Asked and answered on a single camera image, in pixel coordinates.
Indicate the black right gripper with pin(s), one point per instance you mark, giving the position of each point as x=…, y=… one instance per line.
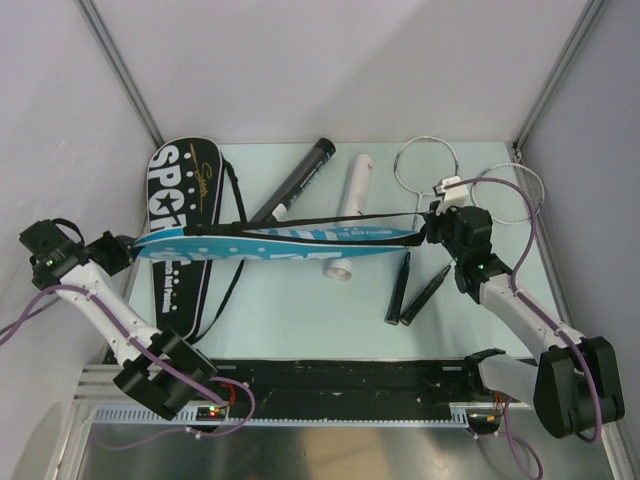
x=434, y=220

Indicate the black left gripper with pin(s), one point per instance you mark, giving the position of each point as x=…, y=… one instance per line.
x=121, y=248

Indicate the blue sport racket cover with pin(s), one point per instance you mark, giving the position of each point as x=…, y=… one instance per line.
x=303, y=239

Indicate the black sport racket cover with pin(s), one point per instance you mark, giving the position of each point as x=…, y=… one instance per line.
x=184, y=183

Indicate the white shuttlecock tube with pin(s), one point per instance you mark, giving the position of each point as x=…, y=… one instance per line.
x=353, y=202

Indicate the black shuttlecock tube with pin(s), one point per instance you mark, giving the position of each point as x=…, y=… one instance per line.
x=280, y=202

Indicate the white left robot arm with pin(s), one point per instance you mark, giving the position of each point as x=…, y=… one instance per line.
x=159, y=369

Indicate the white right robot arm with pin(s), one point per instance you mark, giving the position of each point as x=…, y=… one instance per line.
x=574, y=383

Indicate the white racket black grip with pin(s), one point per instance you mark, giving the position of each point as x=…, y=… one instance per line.
x=419, y=165

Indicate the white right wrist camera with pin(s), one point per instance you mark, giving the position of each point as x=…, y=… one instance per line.
x=452, y=193

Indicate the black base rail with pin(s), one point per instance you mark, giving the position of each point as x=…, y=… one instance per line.
x=344, y=390

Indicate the grey aluminium frame post left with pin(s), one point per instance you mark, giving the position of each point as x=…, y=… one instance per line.
x=116, y=62

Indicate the grey aluminium frame post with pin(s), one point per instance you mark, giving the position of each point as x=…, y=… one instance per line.
x=116, y=62
x=575, y=43

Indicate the grey aluminium frame post right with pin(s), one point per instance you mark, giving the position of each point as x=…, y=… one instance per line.
x=575, y=43

